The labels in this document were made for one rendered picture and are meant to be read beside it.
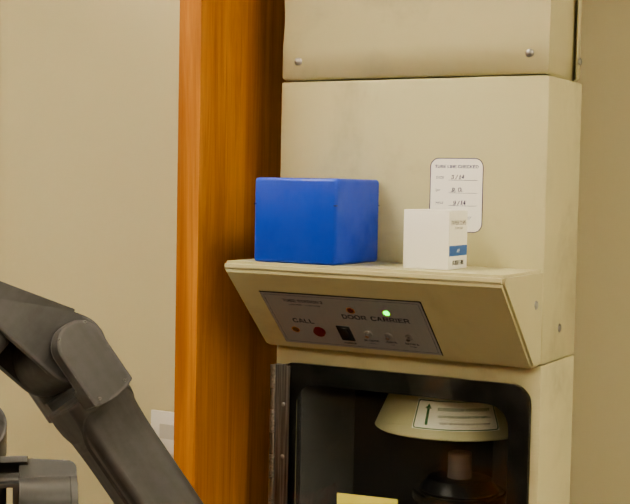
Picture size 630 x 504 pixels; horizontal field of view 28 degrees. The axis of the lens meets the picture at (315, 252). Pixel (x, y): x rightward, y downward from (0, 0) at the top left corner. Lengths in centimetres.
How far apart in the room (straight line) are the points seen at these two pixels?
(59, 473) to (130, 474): 27
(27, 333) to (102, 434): 10
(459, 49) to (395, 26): 8
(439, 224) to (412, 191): 11
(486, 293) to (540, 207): 14
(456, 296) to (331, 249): 14
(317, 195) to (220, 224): 18
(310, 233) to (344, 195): 5
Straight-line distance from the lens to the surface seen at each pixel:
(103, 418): 103
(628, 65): 174
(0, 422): 131
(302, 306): 135
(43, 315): 102
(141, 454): 105
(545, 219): 131
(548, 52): 132
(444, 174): 135
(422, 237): 127
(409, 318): 129
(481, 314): 125
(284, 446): 146
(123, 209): 212
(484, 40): 135
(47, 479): 130
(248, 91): 149
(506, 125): 133
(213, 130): 142
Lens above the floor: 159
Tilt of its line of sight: 3 degrees down
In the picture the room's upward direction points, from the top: 1 degrees clockwise
